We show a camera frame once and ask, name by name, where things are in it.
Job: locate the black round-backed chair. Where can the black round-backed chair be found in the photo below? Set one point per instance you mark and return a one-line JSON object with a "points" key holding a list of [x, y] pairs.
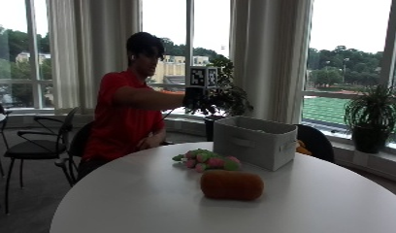
{"points": [[316, 142]]}

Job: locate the spiky potted plant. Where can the spiky potted plant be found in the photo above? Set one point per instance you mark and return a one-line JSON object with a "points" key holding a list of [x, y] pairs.
{"points": [[372, 116]]}

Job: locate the black armchair with metal legs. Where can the black armchair with metal legs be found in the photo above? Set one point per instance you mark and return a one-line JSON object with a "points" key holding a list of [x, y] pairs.
{"points": [[37, 145]]}

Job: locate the leafy potted plant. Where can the leafy potted plant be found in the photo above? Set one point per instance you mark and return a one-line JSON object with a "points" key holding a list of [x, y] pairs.
{"points": [[222, 97]]}

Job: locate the yellow plush toy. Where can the yellow plush toy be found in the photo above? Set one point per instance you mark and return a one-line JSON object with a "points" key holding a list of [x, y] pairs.
{"points": [[302, 148]]}

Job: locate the green and pink plush toy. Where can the green and pink plush toy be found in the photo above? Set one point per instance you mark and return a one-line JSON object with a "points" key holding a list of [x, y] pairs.
{"points": [[209, 159]]}

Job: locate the the person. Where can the the person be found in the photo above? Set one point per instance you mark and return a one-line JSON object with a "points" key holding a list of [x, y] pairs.
{"points": [[121, 110]]}

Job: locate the white curtain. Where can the white curtain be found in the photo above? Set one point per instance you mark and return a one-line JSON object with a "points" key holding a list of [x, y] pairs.
{"points": [[271, 58], [93, 55]]}

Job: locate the grey fabric storage box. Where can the grey fabric storage box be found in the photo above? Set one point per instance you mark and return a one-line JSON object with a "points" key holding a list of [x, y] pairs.
{"points": [[255, 142]]}

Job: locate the white marker cube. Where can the white marker cube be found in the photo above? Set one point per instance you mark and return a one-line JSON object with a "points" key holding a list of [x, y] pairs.
{"points": [[203, 77]]}

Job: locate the orange plush bread toy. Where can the orange plush bread toy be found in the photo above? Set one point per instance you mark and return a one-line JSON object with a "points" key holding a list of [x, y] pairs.
{"points": [[231, 184]]}

